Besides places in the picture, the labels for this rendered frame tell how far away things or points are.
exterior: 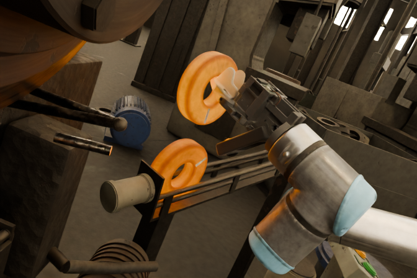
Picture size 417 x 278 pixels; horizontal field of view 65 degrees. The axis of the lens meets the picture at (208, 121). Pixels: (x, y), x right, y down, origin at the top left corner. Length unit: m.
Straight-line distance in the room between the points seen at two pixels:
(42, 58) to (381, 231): 0.60
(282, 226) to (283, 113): 0.19
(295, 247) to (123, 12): 0.45
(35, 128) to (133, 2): 0.31
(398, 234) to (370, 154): 1.82
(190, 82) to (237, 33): 2.30
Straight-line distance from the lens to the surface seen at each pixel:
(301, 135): 0.55
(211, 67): 0.64
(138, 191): 0.65
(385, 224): 0.69
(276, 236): 0.57
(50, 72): 0.36
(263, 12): 2.89
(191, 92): 0.63
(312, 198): 0.53
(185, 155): 0.70
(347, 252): 1.04
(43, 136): 0.50
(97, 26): 0.18
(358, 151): 2.43
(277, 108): 0.58
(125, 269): 0.67
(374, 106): 4.06
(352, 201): 0.52
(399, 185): 2.75
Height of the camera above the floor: 1.01
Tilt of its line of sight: 14 degrees down
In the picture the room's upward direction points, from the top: 23 degrees clockwise
